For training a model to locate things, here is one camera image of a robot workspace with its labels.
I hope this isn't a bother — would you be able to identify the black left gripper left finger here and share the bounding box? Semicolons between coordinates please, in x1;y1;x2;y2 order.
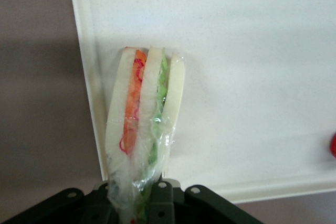
0;180;122;224

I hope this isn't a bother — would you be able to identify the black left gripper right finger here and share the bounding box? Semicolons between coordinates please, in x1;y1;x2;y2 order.
146;178;265;224

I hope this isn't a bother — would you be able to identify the plastic-wrapped triangle sandwich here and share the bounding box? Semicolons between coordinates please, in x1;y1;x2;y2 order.
104;46;186;224

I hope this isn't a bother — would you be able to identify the cream plastic serving tray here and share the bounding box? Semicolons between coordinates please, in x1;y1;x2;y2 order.
67;0;336;205

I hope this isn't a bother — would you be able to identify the red cup with white lid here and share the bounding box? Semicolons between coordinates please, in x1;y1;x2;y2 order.
329;132;336;159

